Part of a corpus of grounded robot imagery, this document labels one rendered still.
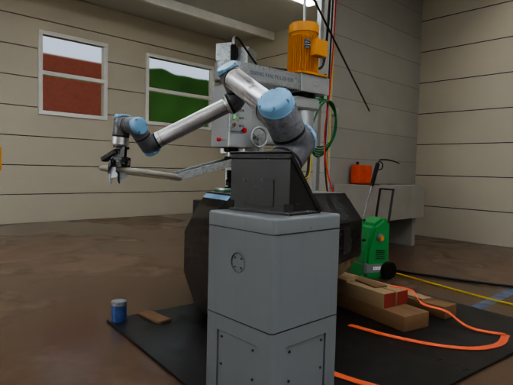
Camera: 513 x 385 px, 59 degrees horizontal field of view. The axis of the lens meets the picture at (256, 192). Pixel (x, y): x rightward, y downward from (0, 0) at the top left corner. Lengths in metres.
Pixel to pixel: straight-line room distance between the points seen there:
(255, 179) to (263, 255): 0.34
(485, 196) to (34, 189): 7.33
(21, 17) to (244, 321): 7.76
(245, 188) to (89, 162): 7.29
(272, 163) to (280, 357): 0.74
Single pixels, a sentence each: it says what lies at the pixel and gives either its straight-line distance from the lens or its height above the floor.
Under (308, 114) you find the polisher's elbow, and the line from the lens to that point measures 3.49.
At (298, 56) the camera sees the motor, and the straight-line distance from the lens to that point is 3.55.
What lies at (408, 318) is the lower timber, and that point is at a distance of 3.14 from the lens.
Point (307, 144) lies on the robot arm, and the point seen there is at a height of 1.14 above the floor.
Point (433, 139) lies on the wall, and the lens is 7.85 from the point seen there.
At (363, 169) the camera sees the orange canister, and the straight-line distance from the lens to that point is 6.28.
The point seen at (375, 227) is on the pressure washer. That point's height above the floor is 0.50.
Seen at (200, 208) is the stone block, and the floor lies 0.76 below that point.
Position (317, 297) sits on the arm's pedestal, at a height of 0.52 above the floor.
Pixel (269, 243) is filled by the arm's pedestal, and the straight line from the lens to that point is 1.65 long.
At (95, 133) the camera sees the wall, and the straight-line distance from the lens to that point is 9.10.
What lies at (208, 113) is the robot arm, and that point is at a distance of 2.46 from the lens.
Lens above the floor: 1.03
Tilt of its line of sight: 3 degrees down
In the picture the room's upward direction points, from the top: 1 degrees clockwise
